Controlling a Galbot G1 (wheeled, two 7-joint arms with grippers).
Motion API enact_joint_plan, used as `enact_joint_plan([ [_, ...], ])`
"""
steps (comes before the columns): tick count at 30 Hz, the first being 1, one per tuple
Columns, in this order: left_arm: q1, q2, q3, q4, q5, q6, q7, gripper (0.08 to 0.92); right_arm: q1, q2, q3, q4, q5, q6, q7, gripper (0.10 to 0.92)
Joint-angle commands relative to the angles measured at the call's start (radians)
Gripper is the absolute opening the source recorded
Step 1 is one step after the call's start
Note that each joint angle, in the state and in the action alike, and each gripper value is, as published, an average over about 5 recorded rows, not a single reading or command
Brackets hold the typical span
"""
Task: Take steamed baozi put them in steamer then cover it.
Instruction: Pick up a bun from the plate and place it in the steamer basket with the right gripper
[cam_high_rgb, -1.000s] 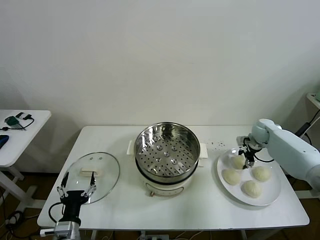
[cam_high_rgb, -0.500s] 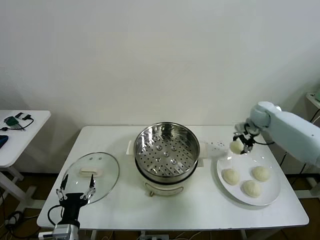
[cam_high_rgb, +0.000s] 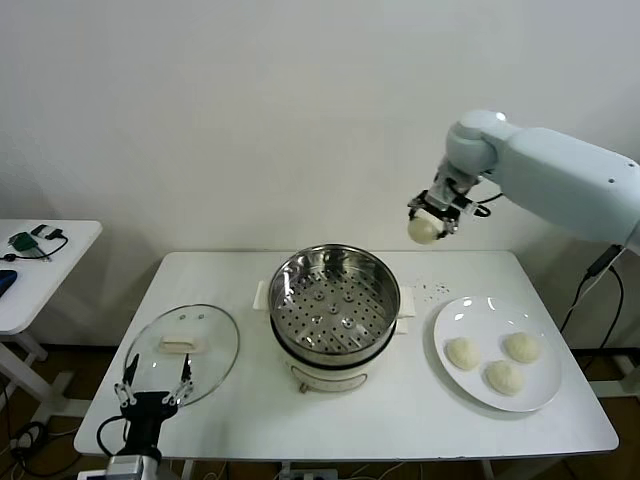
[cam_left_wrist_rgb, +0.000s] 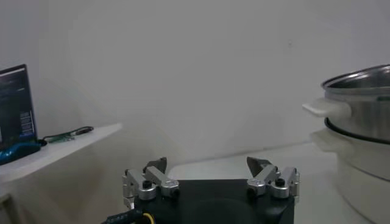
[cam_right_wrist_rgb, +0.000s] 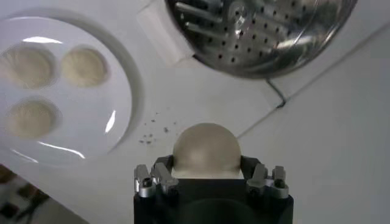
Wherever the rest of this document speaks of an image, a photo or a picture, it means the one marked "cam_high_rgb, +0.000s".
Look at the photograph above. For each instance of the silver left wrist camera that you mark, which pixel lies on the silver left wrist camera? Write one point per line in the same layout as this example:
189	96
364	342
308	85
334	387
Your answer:
125	467

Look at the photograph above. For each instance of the small green device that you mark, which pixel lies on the small green device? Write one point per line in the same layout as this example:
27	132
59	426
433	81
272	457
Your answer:
22	242

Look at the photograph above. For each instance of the black and white adapter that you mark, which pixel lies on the black and white adapter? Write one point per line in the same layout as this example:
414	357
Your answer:
42	231

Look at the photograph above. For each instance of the white electric cooker pot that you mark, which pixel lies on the white electric cooker pot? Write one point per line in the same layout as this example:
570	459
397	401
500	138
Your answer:
330	377

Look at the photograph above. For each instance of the white round plate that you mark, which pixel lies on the white round plate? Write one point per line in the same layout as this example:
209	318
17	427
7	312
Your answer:
475	312

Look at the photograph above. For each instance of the stainless steel steamer basket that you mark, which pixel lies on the stainless steel steamer basket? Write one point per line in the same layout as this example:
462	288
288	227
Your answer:
295	272

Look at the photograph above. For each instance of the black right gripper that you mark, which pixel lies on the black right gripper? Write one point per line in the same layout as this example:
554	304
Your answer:
445	197

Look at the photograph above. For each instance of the dark blue object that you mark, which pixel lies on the dark blue object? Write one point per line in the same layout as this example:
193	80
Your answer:
6	282

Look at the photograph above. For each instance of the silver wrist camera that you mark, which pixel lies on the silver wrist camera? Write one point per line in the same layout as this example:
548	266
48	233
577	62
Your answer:
467	206
125	467

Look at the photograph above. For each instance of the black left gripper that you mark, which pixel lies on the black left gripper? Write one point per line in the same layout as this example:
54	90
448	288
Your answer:
145	415

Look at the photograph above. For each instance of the white shelf stand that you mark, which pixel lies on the white shelf stand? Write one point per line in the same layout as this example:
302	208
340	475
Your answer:
632	372

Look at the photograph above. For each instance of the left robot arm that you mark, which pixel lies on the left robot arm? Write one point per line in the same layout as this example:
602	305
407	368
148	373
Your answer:
152	467

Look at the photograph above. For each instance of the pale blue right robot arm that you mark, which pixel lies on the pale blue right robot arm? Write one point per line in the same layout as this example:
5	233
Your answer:
550	170

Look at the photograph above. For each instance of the white side table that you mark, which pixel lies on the white side table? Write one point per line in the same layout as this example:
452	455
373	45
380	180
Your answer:
50	280

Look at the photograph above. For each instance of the white power strip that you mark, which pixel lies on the white power strip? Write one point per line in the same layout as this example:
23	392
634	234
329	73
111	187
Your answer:
312	475

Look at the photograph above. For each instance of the white steamed baozi bun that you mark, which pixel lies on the white steamed baozi bun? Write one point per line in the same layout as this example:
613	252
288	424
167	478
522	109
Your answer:
522	347
463	353
424	231
504	378

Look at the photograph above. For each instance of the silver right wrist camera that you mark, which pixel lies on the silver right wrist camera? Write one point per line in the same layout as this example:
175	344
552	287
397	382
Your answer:
467	206

